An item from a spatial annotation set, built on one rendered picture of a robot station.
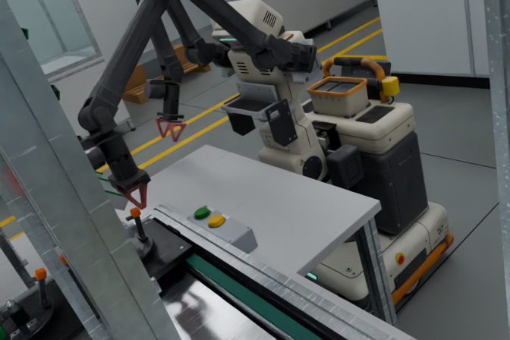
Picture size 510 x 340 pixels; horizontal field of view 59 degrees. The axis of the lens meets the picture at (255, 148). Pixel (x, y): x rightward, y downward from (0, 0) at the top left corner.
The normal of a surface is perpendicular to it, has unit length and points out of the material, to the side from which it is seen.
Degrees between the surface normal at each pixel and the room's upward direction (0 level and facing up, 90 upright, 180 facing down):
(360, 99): 92
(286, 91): 90
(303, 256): 0
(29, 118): 90
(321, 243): 0
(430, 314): 0
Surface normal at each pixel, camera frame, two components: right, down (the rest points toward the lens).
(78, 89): 0.60, 0.18
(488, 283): -0.29, -0.87
